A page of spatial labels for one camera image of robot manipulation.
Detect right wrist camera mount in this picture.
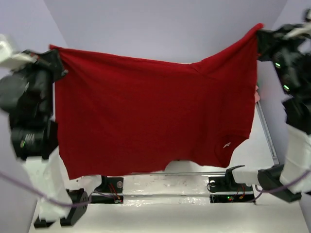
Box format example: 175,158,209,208
283,8,311,40

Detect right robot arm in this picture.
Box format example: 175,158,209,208
224,20,311,203

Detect dark red t-shirt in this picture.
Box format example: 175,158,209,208
55,24,263,179

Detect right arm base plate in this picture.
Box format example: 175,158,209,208
207,176,255,204

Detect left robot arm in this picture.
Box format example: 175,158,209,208
0,44,102,228

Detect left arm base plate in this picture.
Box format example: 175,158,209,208
91,176,124,204

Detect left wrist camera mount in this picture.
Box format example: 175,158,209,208
0,34,37,70

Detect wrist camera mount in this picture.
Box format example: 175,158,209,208
0,34,37,70
283,8,311,40

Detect pink t-shirt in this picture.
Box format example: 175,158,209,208
254,85,260,103

